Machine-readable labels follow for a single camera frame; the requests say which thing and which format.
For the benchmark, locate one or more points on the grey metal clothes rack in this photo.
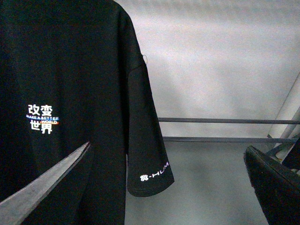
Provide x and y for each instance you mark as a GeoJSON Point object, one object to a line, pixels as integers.
{"type": "Point", "coordinates": [282, 144]}

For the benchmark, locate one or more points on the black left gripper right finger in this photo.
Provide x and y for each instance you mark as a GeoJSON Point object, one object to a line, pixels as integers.
{"type": "Point", "coordinates": [277, 188]}

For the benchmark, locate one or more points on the black printed t-shirt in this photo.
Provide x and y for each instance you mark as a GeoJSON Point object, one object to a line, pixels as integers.
{"type": "Point", "coordinates": [71, 72]}

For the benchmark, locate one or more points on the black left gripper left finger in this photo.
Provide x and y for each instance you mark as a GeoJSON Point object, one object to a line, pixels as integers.
{"type": "Point", "coordinates": [35, 187]}

